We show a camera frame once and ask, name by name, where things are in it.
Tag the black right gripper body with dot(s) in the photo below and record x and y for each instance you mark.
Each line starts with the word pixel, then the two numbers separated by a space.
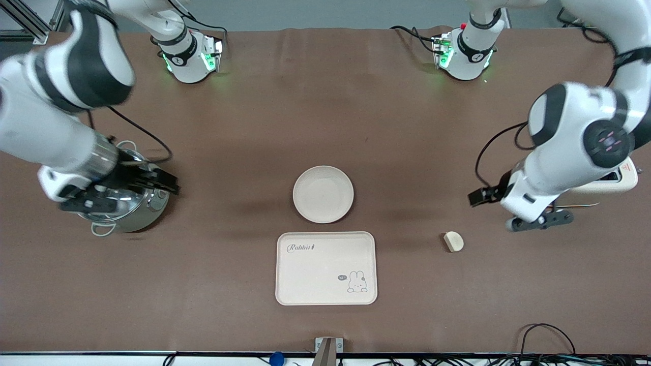
pixel 131 174

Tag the small pale bun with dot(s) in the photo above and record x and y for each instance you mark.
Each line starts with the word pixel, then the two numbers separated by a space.
pixel 453 242

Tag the round cream plate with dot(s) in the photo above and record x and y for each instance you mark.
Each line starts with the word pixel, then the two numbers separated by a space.
pixel 323 194

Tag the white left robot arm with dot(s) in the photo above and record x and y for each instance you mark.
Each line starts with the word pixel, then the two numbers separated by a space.
pixel 569 132

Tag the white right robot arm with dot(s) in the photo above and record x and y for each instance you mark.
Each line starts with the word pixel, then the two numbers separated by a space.
pixel 51 127

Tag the cream rabbit print tray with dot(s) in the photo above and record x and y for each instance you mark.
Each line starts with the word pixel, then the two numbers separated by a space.
pixel 325 268

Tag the glass pot lid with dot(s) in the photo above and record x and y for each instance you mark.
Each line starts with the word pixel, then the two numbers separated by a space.
pixel 136 202

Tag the stainless steel pot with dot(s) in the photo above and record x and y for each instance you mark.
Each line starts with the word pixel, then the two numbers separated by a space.
pixel 137 224

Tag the white toaster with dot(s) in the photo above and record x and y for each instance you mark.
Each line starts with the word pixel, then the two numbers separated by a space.
pixel 618 184

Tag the small blue round object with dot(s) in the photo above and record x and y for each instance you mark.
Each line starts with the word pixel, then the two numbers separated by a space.
pixel 276 359

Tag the aluminium frame profile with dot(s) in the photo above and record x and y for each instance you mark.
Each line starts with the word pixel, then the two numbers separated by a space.
pixel 20 15

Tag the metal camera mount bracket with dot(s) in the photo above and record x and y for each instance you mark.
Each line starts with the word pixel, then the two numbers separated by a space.
pixel 328 351

